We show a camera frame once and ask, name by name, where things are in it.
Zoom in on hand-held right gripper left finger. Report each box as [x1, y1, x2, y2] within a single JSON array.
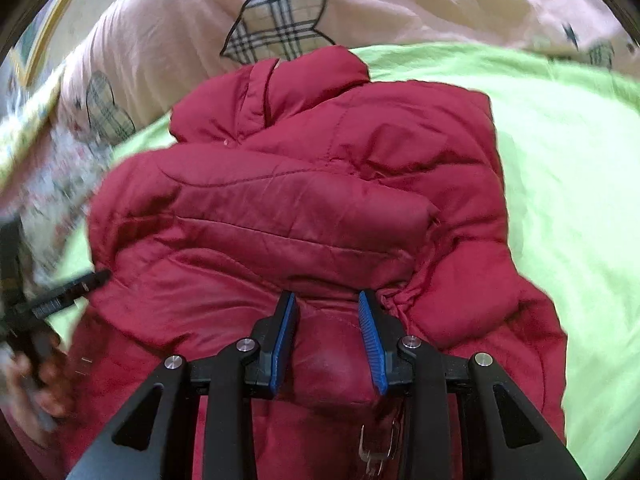
[[65, 291, 301, 480]]

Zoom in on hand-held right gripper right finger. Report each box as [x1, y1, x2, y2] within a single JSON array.
[[357, 290, 588, 480]]

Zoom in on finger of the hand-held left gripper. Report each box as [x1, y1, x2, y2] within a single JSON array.
[[25, 269, 114, 319]]

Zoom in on red quilted blanket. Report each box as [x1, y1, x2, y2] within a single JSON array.
[[67, 45, 568, 480]]

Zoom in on person's left hand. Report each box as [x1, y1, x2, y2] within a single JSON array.
[[0, 345, 77, 431]]

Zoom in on floral ruffled pillow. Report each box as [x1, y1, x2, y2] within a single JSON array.
[[15, 125, 132, 281]]

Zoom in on yellow floral quilt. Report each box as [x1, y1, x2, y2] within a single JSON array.
[[0, 67, 68, 191]]

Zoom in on light green blanket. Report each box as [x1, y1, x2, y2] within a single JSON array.
[[50, 42, 640, 480]]

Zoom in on pink quilt with plaid hearts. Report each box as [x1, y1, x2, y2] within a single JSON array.
[[50, 0, 638, 147]]

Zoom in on gold picture frame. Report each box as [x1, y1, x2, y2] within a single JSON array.
[[10, 0, 101, 86]]

